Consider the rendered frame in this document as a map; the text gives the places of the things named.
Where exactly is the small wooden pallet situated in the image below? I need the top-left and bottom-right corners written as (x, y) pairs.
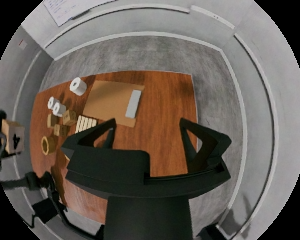
top-left (75, 116), bottom-right (98, 133)

